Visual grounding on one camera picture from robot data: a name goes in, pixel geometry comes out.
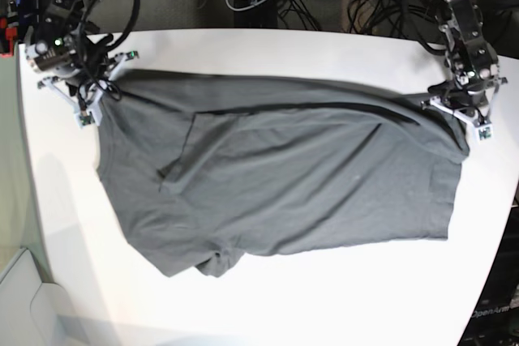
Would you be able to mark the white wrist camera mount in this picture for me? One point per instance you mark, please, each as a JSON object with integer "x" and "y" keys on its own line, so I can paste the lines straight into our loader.
{"x": 85, "y": 100}

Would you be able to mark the red clamp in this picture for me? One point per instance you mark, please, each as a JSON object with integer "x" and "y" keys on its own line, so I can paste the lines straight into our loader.
{"x": 9, "y": 37}

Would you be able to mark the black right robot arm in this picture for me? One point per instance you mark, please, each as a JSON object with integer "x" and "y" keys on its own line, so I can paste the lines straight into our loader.
{"x": 61, "y": 18}

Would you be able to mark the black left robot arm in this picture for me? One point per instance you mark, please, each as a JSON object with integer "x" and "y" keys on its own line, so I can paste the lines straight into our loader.
{"x": 472, "y": 62}

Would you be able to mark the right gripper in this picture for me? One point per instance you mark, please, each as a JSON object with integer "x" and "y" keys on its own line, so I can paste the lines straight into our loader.
{"x": 75, "y": 60}

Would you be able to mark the grey t-shirt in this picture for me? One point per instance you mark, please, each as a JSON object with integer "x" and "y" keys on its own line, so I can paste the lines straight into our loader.
{"x": 202, "y": 170}

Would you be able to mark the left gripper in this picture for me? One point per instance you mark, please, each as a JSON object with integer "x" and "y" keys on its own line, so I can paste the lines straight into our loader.
{"x": 466, "y": 91}

